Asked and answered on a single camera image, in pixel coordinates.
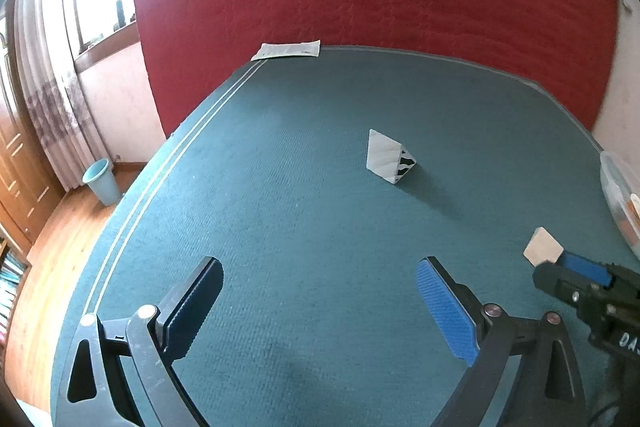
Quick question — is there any clear plastic bowl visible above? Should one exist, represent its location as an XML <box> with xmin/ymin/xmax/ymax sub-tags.
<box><xmin>599</xmin><ymin>150</ymin><xmax>640</xmax><ymax>258</ymax></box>

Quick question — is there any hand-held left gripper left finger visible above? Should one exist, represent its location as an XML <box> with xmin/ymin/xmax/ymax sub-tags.
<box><xmin>50</xmin><ymin>256</ymin><xmax>224</xmax><ymax>427</ymax></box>

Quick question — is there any light blue waste bin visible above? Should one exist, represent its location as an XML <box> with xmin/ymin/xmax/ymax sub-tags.
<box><xmin>82</xmin><ymin>158</ymin><xmax>122</xmax><ymax>208</ymax></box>

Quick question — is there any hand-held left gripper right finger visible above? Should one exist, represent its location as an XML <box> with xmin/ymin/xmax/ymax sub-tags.
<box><xmin>415</xmin><ymin>255</ymin><xmax>587</xmax><ymax>427</ymax></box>

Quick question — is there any bookshelf with books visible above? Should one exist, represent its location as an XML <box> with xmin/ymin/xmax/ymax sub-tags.
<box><xmin>0</xmin><ymin>222</ymin><xmax>33</xmax><ymax>348</ymax></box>

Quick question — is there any beige square block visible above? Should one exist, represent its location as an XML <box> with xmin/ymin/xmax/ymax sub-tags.
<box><xmin>523</xmin><ymin>227</ymin><xmax>565</xmax><ymax>266</ymax></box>

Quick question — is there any patterned curtain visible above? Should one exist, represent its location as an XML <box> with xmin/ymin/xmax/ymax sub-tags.
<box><xmin>12</xmin><ymin>0</ymin><xmax>118</xmax><ymax>192</ymax></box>

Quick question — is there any wooden door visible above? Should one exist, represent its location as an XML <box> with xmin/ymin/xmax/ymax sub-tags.
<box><xmin>0</xmin><ymin>7</ymin><xmax>63</xmax><ymax>248</ymax></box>

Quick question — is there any teal table mat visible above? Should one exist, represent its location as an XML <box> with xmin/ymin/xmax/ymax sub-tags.
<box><xmin>50</xmin><ymin>44</ymin><xmax>640</xmax><ymax>427</ymax></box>

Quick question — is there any white paper slip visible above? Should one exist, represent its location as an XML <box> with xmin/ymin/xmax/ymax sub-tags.
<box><xmin>251</xmin><ymin>40</ymin><xmax>322</xmax><ymax>62</ymax></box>

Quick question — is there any white triangular prism block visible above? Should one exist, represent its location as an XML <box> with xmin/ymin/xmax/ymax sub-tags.
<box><xmin>365</xmin><ymin>128</ymin><xmax>418</xmax><ymax>185</ymax></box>

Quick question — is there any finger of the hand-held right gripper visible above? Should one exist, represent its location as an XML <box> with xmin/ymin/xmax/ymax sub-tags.
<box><xmin>556</xmin><ymin>252</ymin><xmax>613</xmax><ymax>288</ymax></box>
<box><xmin>531</xmin><ymin>261</ymin><xmax>603</xmax><ymax>310</ymax></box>

